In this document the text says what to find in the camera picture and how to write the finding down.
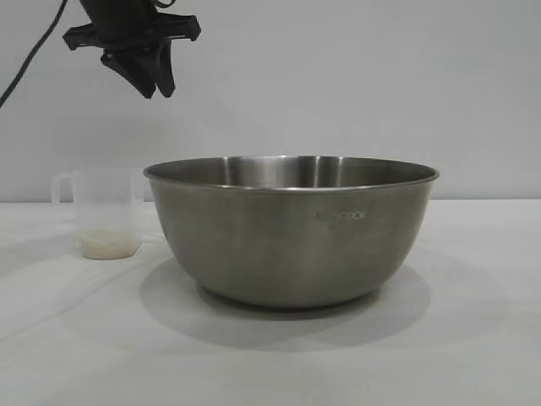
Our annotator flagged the stainless steel mixing bowl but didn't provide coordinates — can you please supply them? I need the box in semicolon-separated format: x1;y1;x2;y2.
142;154;440;310

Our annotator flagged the white tablecloth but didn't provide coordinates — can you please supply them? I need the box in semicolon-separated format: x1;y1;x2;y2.
0;198;541;406

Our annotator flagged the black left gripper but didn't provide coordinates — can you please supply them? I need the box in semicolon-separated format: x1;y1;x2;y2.
62;0;199;101

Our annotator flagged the clear plastic measuring cup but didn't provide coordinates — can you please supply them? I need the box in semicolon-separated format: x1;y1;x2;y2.
50;167;148;261

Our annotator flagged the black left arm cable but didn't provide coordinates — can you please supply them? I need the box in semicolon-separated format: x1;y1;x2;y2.
0;0;68;109

